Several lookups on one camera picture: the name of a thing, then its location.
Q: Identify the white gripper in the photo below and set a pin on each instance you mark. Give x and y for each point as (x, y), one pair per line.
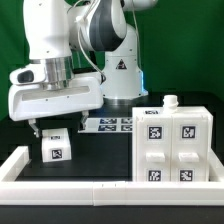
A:
(29, 102)

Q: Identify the white cabinet top block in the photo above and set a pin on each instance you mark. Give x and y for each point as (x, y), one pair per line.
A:
(56, 145)

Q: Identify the white cabinet body box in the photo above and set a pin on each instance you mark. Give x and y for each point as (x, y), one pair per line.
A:
(170, 108)

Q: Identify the white cabinet door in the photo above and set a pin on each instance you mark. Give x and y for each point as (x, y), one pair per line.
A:
(153, 150)
(190, 144)

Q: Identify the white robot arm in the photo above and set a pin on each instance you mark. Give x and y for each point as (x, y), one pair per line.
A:
(79, 56)

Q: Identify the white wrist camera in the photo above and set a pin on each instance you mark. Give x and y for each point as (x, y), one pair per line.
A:
(30, 74)

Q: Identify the white marker base plate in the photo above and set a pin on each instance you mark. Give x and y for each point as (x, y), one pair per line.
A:
(107, 125)

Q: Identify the white U-shaped boundary frame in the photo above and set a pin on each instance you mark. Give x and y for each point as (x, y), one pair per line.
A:
(13, 192)

